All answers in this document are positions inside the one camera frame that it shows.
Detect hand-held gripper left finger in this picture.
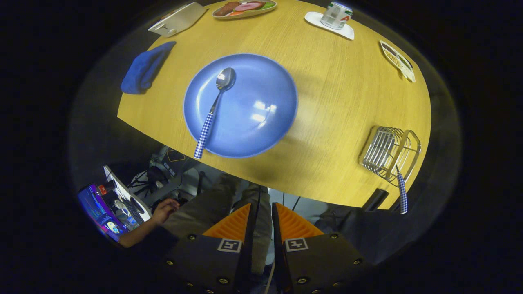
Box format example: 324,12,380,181
163,203,259,294

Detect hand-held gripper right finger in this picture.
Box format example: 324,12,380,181
272,202,368,294

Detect fork with checked handle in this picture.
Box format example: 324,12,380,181
392,163,409,215

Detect spoon with checked handle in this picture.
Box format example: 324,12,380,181
194,67,237,159

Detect person's legs in trousers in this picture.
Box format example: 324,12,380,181
163,174,272,278

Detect person's dark shirt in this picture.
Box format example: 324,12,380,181
123,227,184,278

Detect black table clamp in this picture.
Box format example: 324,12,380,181
362,188,389,211

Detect blue round plate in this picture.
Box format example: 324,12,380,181
183,53,299,159

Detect open laptop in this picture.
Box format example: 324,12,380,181
77,165,152,242

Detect blue folded cloth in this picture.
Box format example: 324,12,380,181
120,41,177,95

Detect white divided tray with beans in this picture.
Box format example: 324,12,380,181
380,40,416,83

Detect white square coaster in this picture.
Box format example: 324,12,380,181
304,11,355,40

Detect white toaster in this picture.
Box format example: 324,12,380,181
148,2,208,38

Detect white bottle green label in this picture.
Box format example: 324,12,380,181
320,1,353,30

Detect oval plate of food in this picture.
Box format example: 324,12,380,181
211,0,277,20

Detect white cable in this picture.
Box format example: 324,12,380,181
265,261,275,294

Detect metal wire basket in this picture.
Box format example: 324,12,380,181
359,126,422,187

